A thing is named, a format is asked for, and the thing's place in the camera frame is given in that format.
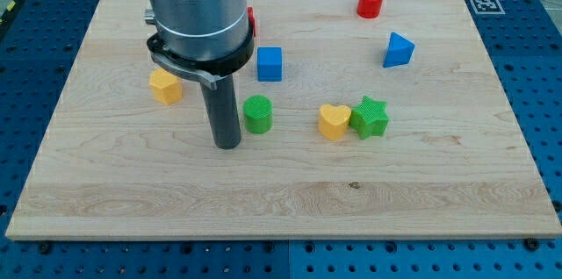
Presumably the yellow heart block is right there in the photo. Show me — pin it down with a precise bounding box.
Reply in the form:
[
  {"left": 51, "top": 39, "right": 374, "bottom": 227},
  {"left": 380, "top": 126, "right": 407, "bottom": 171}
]
[{"left": 317, "top": 104, "right": 351, "bottom": 140}]

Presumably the green star block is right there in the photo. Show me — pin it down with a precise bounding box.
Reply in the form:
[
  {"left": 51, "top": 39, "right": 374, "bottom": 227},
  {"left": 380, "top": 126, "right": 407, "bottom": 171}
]
[{"left": 349, "top": 96, "right": 389, "bottom": 140}]

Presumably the blue cube block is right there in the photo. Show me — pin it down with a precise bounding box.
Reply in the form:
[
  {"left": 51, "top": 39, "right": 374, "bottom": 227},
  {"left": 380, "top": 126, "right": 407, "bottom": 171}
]
[{"left": 257, "top": 46, "right": 283, "bottom": 82}]

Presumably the red cylinder block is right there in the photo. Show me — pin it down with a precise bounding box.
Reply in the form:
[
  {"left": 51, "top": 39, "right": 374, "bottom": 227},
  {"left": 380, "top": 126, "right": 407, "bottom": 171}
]
[{"left": 357, "top": 0, "right": 384, "bottom": 18}]

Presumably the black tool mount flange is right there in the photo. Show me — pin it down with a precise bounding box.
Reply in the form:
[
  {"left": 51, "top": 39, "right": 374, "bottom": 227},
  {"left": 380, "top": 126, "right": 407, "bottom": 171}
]
[{"left": 147, "top": 20, "right": 254, "bottom": 90}]

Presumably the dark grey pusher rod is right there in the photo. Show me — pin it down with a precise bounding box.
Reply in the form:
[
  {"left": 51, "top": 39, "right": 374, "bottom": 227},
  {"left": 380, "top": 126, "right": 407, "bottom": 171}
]
[{"left": 201, "top": 75, "right": 241, "bottom": 149}]

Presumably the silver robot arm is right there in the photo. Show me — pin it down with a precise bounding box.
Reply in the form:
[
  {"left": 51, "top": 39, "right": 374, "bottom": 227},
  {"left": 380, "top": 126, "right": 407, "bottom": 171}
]
[{"left": 145, "top": 0, "right": 254, "bottom": 149}]

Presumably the blue triangle block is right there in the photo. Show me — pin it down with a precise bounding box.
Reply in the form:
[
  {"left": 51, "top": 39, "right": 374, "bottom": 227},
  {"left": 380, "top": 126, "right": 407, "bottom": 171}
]
[{"left": 383, "top": 32, "right": 415, "bottom": 68}]

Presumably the white fiducial marker tag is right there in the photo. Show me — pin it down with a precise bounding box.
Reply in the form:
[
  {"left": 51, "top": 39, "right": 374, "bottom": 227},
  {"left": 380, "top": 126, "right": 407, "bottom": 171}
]
[{"left": 469, "top": 0, "right": 505, "bottom": 15}]

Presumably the wooden board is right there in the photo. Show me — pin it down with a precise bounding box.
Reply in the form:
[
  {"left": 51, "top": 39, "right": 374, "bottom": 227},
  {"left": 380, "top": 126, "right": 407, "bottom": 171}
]
[{"left": 6, "top": 0, "right": 561, "bottom": 241}]

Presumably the red block behind arm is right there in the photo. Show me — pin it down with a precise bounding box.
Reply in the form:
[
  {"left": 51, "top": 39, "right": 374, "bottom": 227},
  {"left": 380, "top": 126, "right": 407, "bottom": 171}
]
[{"left": 247, "top": 6, "right": 256, "bottom": 37}]

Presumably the green cylinder block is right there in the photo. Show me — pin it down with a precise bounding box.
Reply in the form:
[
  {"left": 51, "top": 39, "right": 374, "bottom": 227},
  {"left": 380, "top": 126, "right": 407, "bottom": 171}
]
[{"left": 243, "top": 95, "right": 273, "bottom": 134}]

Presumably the yellow pentagon block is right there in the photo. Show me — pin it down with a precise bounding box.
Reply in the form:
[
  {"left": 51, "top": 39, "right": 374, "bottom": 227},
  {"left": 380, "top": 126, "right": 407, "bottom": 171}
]
[{"left": 149, "top": 68, "right": 183, "bottom": 104}]

